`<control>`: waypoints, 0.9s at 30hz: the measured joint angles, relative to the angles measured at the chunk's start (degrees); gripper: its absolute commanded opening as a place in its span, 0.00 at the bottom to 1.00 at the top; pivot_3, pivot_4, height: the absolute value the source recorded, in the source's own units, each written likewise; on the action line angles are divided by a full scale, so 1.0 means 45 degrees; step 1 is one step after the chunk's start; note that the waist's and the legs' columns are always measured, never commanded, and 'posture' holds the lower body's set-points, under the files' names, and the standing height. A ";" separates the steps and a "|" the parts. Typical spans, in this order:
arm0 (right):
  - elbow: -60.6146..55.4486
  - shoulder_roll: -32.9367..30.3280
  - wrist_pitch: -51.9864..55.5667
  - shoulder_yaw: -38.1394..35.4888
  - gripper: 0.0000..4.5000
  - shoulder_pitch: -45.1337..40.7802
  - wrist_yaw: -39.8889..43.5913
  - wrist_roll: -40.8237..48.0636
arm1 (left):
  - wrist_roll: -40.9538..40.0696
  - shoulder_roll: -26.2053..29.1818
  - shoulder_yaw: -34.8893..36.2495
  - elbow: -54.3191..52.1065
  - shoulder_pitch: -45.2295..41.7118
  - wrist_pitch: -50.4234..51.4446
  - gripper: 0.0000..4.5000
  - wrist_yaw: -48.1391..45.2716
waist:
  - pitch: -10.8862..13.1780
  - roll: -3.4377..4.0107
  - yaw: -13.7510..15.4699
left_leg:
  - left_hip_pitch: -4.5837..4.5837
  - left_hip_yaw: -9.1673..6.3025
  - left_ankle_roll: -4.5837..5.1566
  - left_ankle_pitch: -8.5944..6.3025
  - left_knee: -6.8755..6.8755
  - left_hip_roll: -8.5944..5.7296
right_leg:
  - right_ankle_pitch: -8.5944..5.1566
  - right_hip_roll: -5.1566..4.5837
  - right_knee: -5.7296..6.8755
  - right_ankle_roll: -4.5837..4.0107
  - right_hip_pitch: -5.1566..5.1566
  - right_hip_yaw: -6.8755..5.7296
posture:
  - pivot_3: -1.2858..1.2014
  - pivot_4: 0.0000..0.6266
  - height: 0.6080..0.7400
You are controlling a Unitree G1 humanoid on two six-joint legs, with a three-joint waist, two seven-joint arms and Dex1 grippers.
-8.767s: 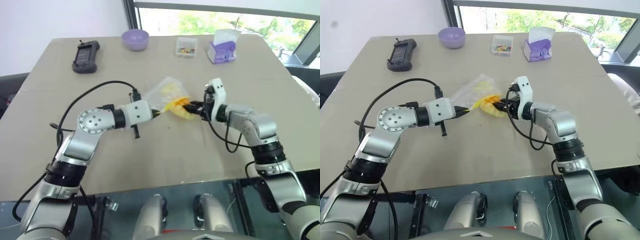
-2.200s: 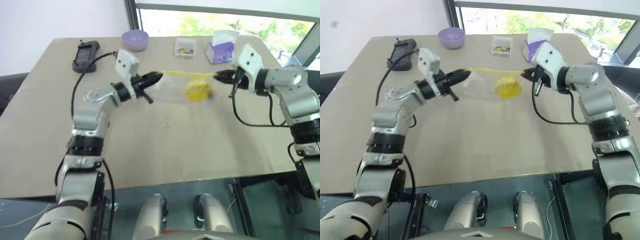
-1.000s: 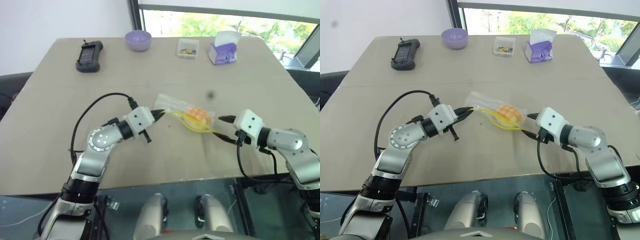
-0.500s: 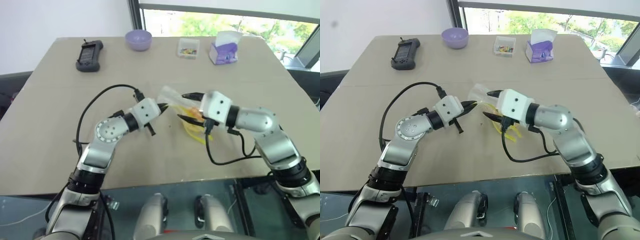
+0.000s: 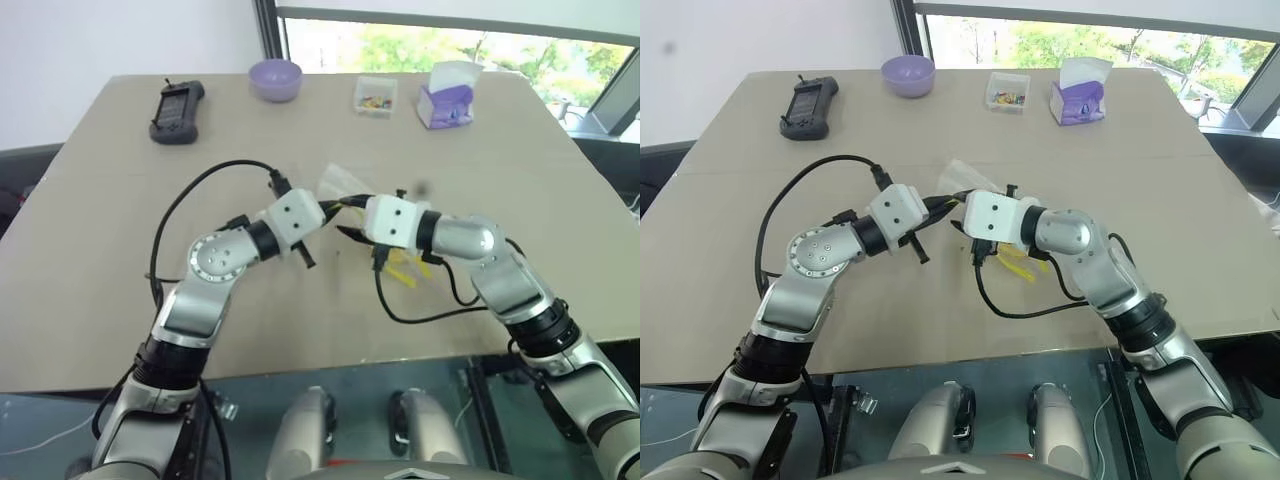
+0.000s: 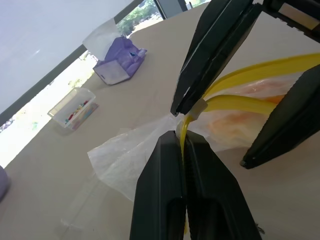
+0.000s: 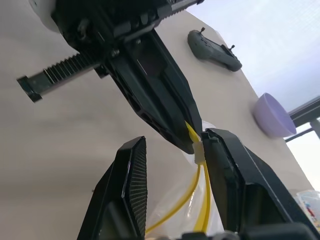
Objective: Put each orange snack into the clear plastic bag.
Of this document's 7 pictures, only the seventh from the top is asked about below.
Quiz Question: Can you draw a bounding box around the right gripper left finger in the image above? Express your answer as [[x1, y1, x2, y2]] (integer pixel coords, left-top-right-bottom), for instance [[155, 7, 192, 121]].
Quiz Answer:
[[76, 135, 149, 240]]

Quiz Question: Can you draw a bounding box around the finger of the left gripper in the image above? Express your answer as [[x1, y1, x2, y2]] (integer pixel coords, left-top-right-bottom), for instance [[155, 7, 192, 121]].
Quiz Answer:
[[150, 29, 203, 134], [108, 34, 195, 154]]

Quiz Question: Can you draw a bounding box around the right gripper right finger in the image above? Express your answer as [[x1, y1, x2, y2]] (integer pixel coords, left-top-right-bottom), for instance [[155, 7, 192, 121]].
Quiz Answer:
[[200, 127, 316, 234]]

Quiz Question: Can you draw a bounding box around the clear yellow zipper bag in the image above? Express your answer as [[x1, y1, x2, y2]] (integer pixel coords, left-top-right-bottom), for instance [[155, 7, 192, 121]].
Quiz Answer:
[[144, 119, 226, 237]]

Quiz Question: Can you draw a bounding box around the black handheld controller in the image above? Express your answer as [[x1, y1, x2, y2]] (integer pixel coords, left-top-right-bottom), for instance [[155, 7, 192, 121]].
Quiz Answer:
[[187, 26, 243, 73]]

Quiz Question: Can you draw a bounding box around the purple plastic bowl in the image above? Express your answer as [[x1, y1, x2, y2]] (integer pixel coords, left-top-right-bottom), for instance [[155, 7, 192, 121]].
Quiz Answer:
[[252, 92, 298, 140]]

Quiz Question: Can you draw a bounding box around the dark window frame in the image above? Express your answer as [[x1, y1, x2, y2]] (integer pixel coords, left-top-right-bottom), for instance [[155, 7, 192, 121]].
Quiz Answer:
[[288, 94, 320, 144]]

